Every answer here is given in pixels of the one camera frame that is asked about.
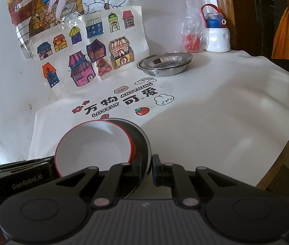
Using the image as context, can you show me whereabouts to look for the clear plastic bag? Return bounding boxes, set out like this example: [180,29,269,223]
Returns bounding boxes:
[181,0,208,53]

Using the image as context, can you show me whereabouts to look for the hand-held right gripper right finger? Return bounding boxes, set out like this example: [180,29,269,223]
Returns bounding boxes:
[152,154,237,208]

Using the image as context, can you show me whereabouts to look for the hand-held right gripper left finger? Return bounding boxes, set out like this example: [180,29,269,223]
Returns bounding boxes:
[55,154,145,209]

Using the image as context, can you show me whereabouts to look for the small steel bowl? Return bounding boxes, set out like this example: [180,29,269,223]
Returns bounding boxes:
[107,117,152,199]

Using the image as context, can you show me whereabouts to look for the steel plate with sticker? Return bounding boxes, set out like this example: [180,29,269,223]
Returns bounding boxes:
[137,51,193,71]

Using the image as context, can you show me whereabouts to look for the red fruit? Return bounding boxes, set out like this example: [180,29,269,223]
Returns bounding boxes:
[183,33,201,53]

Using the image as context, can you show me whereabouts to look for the plain steel plate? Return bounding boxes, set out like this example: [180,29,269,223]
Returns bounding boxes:
[137,59,193,77]

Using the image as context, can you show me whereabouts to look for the wooden door frame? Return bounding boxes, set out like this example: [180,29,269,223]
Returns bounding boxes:
[212,0,256,52]

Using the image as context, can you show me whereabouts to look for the colourful houses drawing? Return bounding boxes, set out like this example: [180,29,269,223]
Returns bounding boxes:
[19,5,150,100]

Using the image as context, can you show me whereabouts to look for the white blue water bottle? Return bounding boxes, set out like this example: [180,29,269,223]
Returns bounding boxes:
[201,4,231,53]

